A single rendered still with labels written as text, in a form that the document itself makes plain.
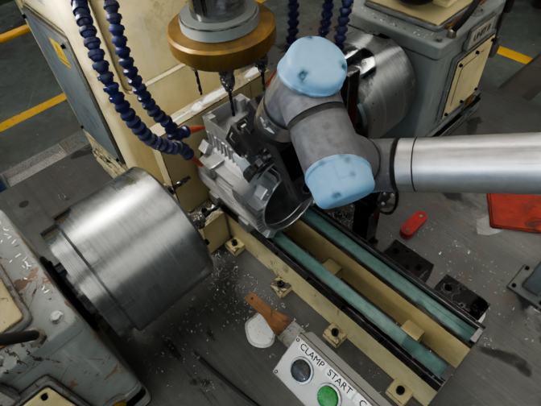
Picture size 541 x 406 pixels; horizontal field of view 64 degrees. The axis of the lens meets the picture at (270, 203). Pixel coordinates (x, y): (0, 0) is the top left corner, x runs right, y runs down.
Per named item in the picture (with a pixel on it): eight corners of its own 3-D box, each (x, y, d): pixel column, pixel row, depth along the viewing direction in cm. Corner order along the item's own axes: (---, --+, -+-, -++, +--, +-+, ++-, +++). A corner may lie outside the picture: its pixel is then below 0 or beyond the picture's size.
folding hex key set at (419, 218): (417, 213, 110) (419, 209, 108) (428, 220, 108) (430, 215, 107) (396, 234, 106) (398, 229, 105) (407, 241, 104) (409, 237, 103)
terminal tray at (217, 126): (207, 143, 91) (200, 116, 86) (245, 119, 95) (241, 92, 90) (243, 172, 85) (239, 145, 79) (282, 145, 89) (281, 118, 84)
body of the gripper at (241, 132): (256, 119, 76) (276, 82, 65) (287, 157, 75) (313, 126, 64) (222, 142, 73) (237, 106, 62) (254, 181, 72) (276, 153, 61)
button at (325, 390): (317, 395, 60) (311, 398, 59) (328, 379, 60) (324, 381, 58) (333, 412, 59) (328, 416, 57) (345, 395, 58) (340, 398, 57)
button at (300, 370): (291, 370, 63) (285, 371, 61) (303, 353, 62) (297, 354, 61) (307, 385, 61) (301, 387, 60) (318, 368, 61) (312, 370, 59)
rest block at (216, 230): (195, 241, 109) (183, 211, 100) (216, 225, 112) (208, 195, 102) (209, 255, 106) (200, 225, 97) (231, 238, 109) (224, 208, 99)
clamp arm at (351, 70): (332, 172, 94) (337, 70, 74) (341, 165, 95) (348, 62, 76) (344, 180, 92) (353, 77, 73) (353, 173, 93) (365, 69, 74)
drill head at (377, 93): (263, 147, 112) (253, 61, 93) (364, 76, 129) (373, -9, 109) (337, 197, 100) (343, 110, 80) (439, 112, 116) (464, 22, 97)
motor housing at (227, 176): (204, 201, 101) (187, 140, 87) (266, 159, 109) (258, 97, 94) (261, 252, 91) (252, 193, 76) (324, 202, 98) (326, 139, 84)
